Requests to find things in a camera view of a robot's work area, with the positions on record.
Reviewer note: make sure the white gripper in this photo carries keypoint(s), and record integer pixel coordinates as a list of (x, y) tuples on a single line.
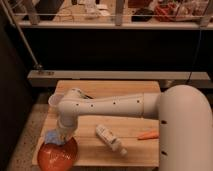
[(66, 132)]

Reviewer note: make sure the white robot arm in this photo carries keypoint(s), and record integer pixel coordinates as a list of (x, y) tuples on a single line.
[(185, 122)]

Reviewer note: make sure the orange ceramic bowl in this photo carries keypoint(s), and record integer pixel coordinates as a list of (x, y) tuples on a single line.
[(52, 157)]

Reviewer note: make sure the white plastic bottle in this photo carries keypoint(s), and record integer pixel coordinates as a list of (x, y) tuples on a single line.
[(112, 141)]

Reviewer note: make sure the orange carrot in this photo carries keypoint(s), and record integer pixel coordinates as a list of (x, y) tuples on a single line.
[(148, 135)]

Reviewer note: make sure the diagonal metal rod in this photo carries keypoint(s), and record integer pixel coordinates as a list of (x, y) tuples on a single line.
[(37, 65)]

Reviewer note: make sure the black object on shelf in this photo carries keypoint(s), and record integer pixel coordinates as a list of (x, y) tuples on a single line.
[(142, 15)]

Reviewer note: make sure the red clutter on shelf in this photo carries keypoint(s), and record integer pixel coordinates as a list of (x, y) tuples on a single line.
[(170, 12)]

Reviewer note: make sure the grey metal shelf rail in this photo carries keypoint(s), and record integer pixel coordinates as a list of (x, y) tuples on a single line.
[(49, 78)]

